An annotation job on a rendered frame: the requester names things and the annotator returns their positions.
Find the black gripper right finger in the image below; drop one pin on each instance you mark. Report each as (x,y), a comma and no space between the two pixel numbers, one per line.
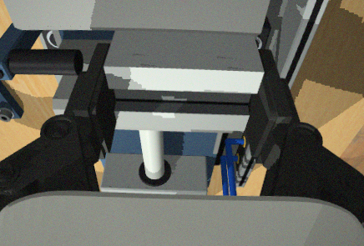
(297,165)

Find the grey flat bar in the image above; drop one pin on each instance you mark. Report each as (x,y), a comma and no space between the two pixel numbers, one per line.
(85,46)

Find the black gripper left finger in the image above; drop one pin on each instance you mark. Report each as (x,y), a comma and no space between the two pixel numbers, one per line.
(82,135)

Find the dark grey slotted block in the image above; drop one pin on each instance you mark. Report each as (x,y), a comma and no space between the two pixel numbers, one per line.
(200,81)

